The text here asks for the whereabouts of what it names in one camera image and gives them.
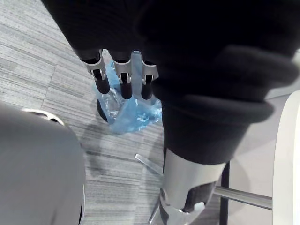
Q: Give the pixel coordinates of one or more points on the crumpled clear plastic rubbish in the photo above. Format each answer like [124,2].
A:
[111,105]

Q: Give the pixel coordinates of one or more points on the left robot hand black cloth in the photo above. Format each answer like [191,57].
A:
[192,70]

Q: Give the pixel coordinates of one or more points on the white tea table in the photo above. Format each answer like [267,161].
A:
[288,152]

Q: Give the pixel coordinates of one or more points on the chrome table frame bar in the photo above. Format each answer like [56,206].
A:
[154,216]
[243,196]
[148,164]

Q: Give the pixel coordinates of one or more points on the blue plastic trash bag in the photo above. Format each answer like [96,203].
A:
[131,117]

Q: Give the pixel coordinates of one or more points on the small black bin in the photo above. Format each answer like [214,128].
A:
[101,110]

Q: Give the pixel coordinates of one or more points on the black table leg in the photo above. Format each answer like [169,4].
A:
[224,206]

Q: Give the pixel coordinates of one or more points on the robot silver leg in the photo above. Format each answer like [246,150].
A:
[37,168]

